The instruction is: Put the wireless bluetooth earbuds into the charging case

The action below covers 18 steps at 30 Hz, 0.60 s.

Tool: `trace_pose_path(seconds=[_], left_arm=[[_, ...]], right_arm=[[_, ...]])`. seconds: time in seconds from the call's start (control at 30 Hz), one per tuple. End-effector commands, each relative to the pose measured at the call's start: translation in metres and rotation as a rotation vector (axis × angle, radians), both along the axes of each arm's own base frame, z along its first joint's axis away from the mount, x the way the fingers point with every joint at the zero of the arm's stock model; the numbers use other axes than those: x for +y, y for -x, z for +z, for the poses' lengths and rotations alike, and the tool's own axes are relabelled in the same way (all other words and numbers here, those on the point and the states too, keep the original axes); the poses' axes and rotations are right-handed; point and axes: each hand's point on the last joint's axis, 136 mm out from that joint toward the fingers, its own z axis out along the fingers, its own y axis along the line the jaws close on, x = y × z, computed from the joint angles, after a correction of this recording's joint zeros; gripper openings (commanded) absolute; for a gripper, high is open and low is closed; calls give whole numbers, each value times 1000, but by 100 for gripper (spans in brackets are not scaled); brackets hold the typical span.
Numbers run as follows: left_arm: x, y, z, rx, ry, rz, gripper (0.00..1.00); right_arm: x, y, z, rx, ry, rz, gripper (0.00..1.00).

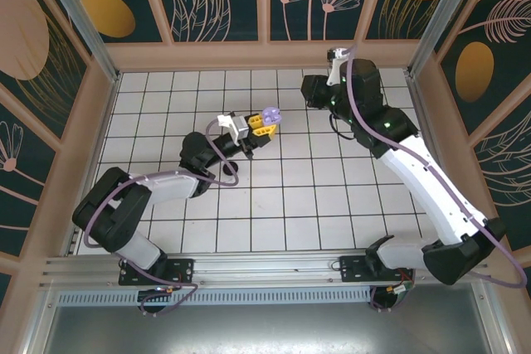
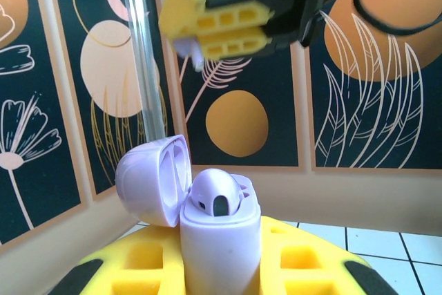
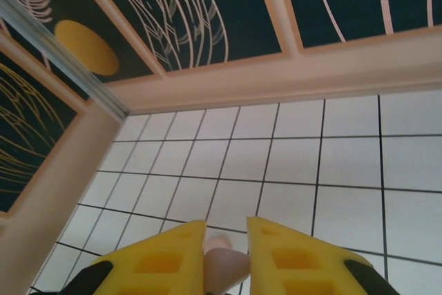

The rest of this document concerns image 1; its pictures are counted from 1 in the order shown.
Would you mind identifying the purple earbud charging case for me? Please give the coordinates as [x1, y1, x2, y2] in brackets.
[261, 105, 284, 127]

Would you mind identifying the dark panel with pink leaves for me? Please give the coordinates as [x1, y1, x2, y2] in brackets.
[472, 114, 531, 252]

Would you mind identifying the grey metal base sheet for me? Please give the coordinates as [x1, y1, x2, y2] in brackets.
[41, 303, 499, 354]

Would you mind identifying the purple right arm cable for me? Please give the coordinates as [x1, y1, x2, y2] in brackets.
[343, 43, 530, 313]

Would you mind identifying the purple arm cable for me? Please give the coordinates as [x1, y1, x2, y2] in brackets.
[82, 119, 241, 317]
[343, 43, 530, 313]

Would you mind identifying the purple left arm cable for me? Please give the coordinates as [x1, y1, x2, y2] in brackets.
[82, 119, 241, 317]

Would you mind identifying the aluminium corner post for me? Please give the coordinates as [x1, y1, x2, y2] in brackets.
[33, 0, 122, 84]
[407, 0, 497, 80]

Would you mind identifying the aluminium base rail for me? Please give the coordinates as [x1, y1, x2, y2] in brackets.
[39, 250, 497, 291]

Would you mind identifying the grey slotted cable duct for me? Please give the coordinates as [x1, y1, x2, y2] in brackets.
[56, 287, 374, 308]

